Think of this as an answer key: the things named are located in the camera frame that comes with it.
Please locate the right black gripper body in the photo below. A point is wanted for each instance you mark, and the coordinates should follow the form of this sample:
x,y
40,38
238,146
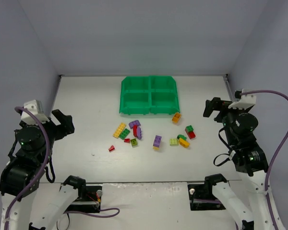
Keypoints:
x,y
217,107

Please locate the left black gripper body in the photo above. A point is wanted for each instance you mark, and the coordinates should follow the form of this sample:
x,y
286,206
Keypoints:
x,y
61,127

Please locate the orange lego brick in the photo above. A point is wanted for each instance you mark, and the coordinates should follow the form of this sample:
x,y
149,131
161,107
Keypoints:
x,y
176,118

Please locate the light green lego brick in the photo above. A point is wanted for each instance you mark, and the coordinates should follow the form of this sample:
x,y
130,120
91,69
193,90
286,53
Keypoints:
x,y
173,142

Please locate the small red slope lego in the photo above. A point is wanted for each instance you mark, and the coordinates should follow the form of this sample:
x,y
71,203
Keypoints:
x,y
112,148

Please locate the yellow lego plate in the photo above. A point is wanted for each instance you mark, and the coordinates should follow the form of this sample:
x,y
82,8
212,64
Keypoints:
x,y
119,130

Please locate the green lego plate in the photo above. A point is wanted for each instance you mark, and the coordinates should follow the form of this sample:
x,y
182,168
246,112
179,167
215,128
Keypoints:
x,y
124,133

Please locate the lime square lego brick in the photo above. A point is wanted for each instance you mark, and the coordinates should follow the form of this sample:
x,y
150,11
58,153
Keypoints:
x,y
134,142

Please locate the red arch lego brick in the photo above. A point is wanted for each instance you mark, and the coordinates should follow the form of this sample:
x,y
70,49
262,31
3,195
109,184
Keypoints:
x,y
135,130

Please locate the purple curved lego brick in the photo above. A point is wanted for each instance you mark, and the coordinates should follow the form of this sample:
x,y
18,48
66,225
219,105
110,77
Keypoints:
x,y
134,123

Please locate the purple half-round lego brick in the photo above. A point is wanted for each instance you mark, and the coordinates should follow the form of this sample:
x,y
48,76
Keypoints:
x,y
139,133

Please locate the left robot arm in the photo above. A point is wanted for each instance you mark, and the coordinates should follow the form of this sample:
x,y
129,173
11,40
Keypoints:
x,y
30,159

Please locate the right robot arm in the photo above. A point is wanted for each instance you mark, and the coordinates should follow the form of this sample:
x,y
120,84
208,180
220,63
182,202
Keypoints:
x,y
251,165

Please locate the green square lego brick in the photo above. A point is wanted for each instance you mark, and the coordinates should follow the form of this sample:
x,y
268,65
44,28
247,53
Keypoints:
x,y
189,129

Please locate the red square lego brick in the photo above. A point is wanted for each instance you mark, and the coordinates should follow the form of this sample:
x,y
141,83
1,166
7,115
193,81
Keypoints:
x,y
191,135

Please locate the dark green lego piece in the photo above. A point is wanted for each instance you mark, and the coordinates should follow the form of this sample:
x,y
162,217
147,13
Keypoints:
x,y
181,136

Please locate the yellow curved lego brick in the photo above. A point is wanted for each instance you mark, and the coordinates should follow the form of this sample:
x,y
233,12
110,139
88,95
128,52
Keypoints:
x,y
184,143

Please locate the purple flower lego brick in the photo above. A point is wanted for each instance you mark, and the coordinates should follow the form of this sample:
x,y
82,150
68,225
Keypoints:
x,y
157,141

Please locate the green four-compartment bin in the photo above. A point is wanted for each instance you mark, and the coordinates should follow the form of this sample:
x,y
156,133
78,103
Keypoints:
x,y
149,95

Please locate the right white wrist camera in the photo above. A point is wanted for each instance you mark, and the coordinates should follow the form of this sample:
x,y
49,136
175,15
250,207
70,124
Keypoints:
x,y
245,100

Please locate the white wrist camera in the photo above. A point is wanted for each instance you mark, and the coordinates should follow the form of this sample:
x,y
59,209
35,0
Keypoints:
x,y
245,100
36,108

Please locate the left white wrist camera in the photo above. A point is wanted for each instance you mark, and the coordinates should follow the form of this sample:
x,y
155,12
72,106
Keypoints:
x,y
36,108

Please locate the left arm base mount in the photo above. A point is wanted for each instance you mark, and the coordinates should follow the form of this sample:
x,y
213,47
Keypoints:
x,y
88,202

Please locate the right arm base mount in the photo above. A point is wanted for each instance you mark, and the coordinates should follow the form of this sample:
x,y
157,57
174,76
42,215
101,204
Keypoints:
x,y
199,198

